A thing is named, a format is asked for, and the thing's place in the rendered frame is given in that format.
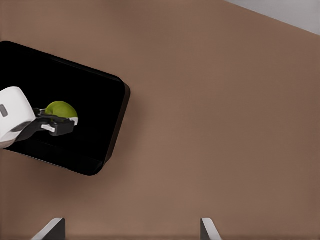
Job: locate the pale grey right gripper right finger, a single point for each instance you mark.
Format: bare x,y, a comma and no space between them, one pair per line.
208,231

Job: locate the green apple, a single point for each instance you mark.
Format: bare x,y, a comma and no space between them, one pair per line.
61,110

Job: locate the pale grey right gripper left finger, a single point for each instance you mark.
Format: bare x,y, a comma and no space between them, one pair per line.
53,230

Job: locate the black rectangular tray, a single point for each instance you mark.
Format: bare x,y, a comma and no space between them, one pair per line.
82,100

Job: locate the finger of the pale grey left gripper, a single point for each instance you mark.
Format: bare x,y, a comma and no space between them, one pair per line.
48,128
74,121

